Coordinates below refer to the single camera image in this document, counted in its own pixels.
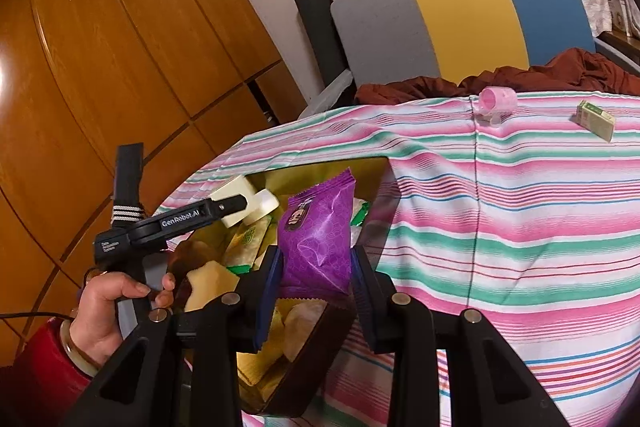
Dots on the dark wooden furniture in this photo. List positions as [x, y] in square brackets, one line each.
[620, 49]

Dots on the yellow patterned snack packet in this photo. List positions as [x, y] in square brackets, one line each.
[260, 377]

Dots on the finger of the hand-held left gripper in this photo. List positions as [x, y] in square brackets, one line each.
[230, 207]

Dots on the gold metal tin box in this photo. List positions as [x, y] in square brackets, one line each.
[280, 177]

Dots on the gold bangle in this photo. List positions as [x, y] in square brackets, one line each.
[75, 354]

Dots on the grey yellow blue chair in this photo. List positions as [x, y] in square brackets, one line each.
[465, 17]

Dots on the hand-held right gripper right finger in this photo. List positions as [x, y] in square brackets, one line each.
[362, 302]

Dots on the white candy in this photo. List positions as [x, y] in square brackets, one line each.
[264, 204]

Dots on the wooden wardrobe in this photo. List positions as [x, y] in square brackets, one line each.
[125, 32]

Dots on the striped tablecloth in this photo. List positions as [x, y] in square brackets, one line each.
[500, 217]

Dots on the person's left forearm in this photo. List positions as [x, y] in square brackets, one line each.
[35, 372]

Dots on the yellow pastry packet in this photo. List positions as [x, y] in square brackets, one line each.
[210, 282]

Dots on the black rolled mat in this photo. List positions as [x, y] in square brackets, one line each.
[320, 42]

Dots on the pink small container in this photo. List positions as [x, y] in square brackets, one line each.
[497, 101]

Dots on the person's left hand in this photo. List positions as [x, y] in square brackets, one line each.
[100, 322]

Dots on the maroon cloth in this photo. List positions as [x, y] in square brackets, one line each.
[575, 69]

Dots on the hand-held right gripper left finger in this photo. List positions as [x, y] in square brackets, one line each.
[267, 297]

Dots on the purple snack packet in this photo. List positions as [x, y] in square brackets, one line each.
[315, 232]

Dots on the beige snack packet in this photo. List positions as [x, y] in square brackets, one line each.
[302, 324]

